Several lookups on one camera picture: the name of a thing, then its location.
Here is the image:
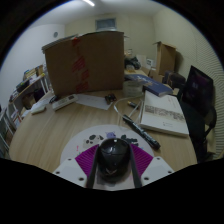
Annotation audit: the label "white paper sheet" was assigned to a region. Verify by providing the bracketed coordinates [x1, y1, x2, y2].
[75, 93, 114, 111]

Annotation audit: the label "large brown cardboard box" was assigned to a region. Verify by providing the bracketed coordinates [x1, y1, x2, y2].
[44, 30, 126, 98]

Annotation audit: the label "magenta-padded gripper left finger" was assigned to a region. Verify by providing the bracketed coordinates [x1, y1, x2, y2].
[52, 143, 101, 189]

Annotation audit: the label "clear plastic container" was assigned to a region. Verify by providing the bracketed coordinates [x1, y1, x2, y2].
[122, 79, 144, 98]

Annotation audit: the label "white cable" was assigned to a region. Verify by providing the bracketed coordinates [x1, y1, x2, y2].
[113, 96, 144, 124]

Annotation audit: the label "white book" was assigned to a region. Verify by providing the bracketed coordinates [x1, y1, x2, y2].
[139, 89, 190, 138]

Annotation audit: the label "white remote with buttons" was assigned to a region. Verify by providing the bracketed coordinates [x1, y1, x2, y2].
[51, 94, 79, 112]

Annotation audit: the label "black marker pen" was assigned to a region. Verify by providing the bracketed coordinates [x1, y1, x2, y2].
[122, 114, 162, 150]

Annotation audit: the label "black computer mouse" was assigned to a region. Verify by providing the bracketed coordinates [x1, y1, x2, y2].
[95, 137, 132, 184]

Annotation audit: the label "open brown cardboard box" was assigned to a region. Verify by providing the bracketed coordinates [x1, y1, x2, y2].
[153, 41, 178, 77]

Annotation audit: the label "black bag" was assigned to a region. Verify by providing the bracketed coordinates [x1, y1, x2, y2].
[124, 56, 142, 71]

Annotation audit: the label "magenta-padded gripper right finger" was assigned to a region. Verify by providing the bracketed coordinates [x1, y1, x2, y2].
[128, 143, 175, 189]

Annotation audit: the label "wall window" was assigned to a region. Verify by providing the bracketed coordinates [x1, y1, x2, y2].
[95, 17, 118, 32]

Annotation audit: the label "cluttered wooden wall desk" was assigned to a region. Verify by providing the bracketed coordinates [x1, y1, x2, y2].
[9, 64, 51, 111]

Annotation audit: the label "blue book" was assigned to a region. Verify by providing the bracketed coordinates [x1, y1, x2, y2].
[124, 73, 174, 98]

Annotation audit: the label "small black clips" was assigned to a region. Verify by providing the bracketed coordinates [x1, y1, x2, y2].
[104, 93, 118, 104]

